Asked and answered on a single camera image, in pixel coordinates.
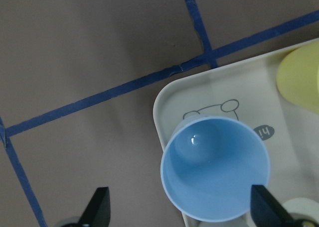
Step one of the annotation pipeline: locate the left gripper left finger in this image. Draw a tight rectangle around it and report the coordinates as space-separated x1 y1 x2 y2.
78 187 111 227

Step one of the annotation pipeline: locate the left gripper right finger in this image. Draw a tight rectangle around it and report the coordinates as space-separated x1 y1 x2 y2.
250 185 303 227

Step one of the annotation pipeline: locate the pale green plastic cup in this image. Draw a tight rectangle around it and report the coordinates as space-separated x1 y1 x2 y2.
283 198 319 223

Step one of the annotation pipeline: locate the blue plastic cup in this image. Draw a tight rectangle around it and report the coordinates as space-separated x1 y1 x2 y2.
160 115 270 223

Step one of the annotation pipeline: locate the yellow plastic cup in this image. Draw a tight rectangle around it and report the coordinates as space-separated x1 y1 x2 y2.
276 40 319 114

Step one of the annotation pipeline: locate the beige plastic tray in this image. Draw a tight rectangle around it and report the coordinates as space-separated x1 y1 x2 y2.
152 37 319 227

